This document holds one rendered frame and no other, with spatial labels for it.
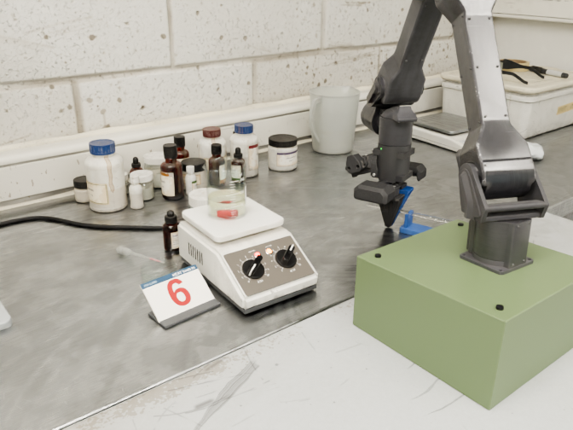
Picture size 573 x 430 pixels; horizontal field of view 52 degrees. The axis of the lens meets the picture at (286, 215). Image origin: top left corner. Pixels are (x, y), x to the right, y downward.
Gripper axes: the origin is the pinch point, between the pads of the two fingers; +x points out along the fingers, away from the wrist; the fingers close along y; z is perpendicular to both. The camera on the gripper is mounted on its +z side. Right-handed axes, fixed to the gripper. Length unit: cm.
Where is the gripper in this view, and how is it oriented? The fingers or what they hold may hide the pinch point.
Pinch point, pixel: (390, 208)
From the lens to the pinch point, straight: 108.0
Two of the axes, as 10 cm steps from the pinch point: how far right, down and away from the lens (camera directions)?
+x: 0.0, 9.3, 3.7
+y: -5.5, 3.1, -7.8
